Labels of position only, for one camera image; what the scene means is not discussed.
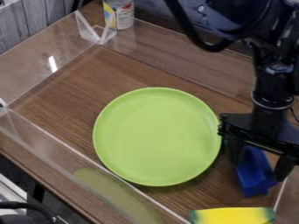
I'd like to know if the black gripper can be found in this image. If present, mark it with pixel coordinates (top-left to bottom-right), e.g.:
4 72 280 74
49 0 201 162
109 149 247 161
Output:
219 101 299 182

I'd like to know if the blue star-shaped block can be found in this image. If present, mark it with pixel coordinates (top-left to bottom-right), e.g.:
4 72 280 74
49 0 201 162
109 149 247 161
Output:
235 146 277 198

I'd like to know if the yellow green banana toy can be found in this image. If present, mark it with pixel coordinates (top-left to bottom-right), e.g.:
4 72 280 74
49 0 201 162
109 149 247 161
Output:
189 207 276 224

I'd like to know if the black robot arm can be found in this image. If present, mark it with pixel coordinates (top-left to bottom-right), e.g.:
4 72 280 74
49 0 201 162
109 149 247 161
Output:
164 0 299 181

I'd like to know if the green round plate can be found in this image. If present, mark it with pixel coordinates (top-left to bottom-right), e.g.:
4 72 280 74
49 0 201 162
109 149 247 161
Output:
92 87 220 186

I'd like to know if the white labelled can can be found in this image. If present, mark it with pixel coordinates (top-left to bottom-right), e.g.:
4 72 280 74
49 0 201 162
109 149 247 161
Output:
102 0 134 31

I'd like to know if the clear acrylic enclosure wall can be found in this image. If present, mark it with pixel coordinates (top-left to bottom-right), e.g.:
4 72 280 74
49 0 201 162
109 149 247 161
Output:
0 4 299 224

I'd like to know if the black cable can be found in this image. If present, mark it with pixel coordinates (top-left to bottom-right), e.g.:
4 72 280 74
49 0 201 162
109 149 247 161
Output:
0 200 57 224

